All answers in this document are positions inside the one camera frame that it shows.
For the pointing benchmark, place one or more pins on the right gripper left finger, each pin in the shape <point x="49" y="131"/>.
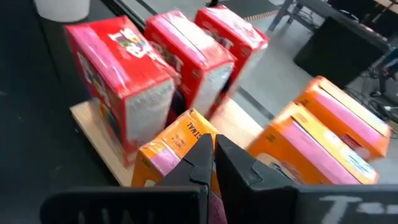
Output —
<point x="192" y="171"/>

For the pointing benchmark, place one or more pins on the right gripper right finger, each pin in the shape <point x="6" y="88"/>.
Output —
<point x="248" y="193"/>

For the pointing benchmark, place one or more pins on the yellow black hazard strip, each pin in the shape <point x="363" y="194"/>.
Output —
<point x="261" y="14"/>

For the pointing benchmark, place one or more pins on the white plant pot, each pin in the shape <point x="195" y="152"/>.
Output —
<point x="62" y="9"/>

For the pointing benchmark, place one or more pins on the orange cereal box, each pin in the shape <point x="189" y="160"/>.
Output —
<point x="174" y="146"/>
<point x="345" y="118"/>
<point x="314" y="149"/>

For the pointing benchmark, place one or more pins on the grey desk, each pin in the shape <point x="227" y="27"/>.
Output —
<point x="314" y="7"/>

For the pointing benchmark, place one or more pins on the black metal rig frame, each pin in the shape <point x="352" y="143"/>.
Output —
<point x="124" y="14"/>

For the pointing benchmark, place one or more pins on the wooden shelf board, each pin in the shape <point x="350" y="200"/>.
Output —
<point x="236" y="124"/>

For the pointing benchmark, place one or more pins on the black cabinet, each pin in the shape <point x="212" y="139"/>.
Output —
<point x="339" y="49"/>

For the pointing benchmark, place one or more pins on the red cereal box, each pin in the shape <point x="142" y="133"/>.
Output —
<point x="189" y="62"/>
<point x="121" y="87"/>
<point x="233" y="34"/>

